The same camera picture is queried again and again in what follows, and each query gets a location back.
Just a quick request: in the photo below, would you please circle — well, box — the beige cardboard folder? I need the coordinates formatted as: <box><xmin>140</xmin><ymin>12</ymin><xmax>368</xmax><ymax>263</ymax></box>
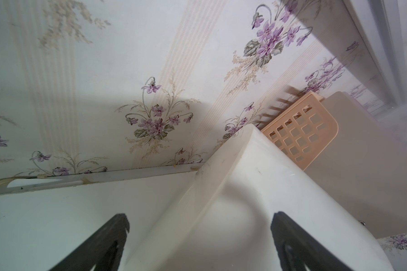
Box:
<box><xmin>306</xmin><ymin>92</ymin><xmax>407</xmax><ymax>238</ymax></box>

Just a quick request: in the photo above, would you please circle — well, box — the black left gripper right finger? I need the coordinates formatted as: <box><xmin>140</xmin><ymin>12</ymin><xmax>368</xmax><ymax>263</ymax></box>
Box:
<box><xmin>270</xmin><ymin>212</ymin><xmax>351</xmax><ymax>271</ymax></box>

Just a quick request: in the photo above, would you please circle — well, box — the round white drawer cabinet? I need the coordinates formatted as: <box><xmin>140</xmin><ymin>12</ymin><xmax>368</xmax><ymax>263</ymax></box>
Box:
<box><xmin>125</xmin><ymin>124</ymin><xmax>392</xmax><ymax>271</ymax></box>

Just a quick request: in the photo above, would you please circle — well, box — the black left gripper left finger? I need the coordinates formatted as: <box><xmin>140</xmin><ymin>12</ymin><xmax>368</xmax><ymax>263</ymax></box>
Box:
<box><xmin>51</xmin><ymin>213</ymin><xmax>130</xmax><ymax>271</ymax></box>

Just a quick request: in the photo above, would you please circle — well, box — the beige plastic file organizer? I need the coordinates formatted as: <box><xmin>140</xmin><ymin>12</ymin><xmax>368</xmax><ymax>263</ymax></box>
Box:
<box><xmin>261</xmin><ymin>91</ymin><xmax>339</xmax><ymax>170</ymax></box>

